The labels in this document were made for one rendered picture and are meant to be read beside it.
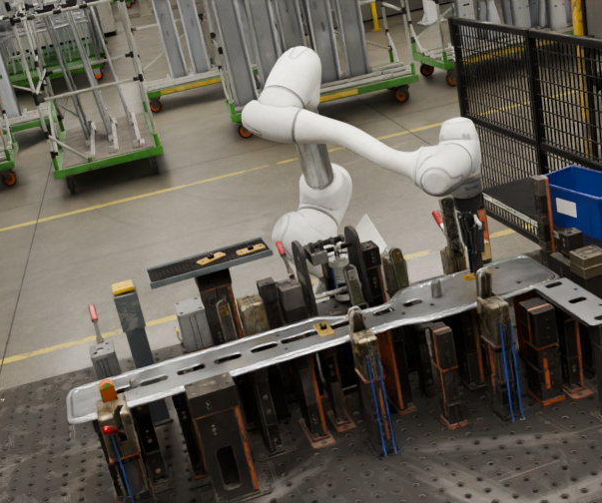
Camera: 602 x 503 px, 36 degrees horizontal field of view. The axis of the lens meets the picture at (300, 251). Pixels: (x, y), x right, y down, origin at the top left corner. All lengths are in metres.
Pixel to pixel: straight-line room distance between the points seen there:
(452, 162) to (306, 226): 0.90
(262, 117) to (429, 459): 1.05
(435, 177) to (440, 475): 0.75
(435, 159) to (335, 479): 0.86
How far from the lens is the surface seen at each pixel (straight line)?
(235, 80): 9.31
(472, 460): 2.45
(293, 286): 2.65
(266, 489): 2.48
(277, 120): 2.64
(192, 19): 12.18
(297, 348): 2.46
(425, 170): 2.31
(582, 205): 2.80
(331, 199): 3.15
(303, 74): 2.74
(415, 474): 2.42
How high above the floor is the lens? 2.09
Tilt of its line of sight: 21 degrees down
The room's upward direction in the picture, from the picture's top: 12 degrees counter-clockwise
